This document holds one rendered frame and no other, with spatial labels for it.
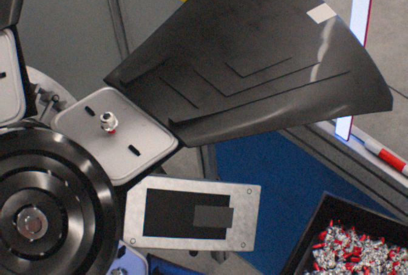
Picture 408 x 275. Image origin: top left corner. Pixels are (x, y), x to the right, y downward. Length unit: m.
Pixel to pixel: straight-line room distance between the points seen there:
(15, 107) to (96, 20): 0.98
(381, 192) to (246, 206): 0.31
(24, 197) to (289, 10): 0.31
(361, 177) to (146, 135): 0.49
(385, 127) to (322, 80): 1.53
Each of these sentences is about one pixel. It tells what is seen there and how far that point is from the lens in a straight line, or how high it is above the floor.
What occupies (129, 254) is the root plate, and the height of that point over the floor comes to 1.09.
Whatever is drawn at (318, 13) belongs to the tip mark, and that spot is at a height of 1.16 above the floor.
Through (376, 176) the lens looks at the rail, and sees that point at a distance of 0.82.
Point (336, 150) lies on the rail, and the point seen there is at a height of 0.83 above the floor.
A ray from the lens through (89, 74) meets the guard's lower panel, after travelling 1.41.
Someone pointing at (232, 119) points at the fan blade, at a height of 1.18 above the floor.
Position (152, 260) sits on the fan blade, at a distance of 0.47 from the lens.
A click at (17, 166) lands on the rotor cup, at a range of 0.34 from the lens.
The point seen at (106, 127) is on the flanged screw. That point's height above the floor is 1.20.
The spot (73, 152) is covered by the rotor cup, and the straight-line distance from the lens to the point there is 0.34.
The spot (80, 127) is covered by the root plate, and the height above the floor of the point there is 1.19.
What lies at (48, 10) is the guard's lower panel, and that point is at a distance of 1.24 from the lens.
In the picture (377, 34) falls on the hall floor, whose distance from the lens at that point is 2.37.
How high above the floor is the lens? 1.50
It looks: 49 degrees down
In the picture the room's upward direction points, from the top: 7 degrees counter-clockwise
